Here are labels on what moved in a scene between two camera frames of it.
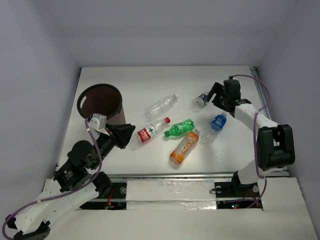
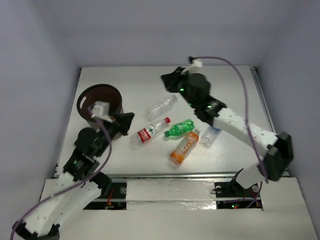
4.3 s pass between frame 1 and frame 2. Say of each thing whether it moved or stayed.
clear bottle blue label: stayed
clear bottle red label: stayed
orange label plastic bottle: stayed
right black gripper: moved
